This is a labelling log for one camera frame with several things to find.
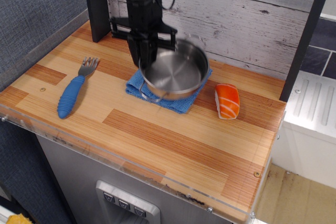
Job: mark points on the clear acrylic edge guard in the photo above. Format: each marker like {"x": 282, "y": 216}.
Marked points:
{"x": 178, "y": 152}

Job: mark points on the black left vertical post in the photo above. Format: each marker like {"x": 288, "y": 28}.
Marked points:
{"x": 99, "y": 18}

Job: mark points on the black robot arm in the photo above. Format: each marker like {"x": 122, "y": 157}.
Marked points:
{"x": 144, "y": 30}

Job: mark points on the blue handled metal fork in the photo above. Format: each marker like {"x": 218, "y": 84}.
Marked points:
{"x": 68, "y": 98}

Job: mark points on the black right vertical post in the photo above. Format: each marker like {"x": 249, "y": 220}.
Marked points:
{"x": 309, "y": 28}

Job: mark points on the yellow object at floor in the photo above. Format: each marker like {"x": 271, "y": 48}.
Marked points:
{"x": 18, "y": 219}

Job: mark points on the blue folded cloth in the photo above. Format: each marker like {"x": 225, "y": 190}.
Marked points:
{"x": 137, "y": 87}

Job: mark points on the orange salmon sushi toy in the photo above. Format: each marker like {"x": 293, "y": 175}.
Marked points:
{"x": 227, "y": 101}

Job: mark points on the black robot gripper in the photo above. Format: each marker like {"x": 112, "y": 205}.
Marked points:
{"x": 144, "y": 30}

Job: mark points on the white ribbed drainboard unit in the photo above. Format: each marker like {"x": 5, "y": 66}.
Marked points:
{"x": 305, "y": 143}

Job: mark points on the silver steel pot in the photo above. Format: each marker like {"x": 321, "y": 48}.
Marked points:
{"x": 176, "y": 74}

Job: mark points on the black vertical post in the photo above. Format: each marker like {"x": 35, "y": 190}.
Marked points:
{"x": 309, "y": 28}
{"x": 99, "y": 18}

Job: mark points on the silver dispenser button panel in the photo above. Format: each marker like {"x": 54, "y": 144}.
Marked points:
{"x": 119, "y": 206}

